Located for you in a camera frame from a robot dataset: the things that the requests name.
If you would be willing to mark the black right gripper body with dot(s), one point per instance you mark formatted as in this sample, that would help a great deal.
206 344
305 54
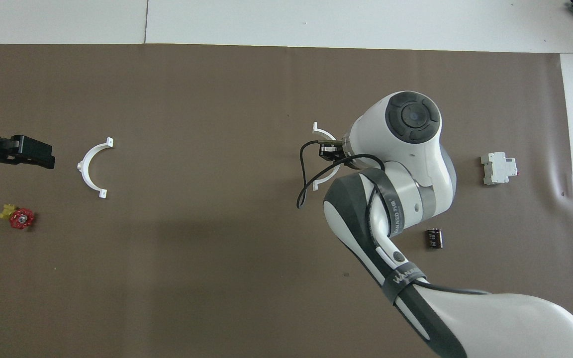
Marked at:
334 154

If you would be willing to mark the white circuit breaker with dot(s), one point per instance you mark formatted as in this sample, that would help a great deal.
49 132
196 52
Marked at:
498 168

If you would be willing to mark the brown paper mat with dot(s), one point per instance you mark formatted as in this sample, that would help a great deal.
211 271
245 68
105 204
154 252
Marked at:
217 223

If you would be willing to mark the red handwheel brass valve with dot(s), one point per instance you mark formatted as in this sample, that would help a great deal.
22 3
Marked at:
21 218

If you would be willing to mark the black cylindrical capacitor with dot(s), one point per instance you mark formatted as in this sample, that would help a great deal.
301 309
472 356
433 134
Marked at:
434 238

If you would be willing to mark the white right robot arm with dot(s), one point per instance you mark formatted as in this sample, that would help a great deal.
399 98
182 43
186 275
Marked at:
406 164

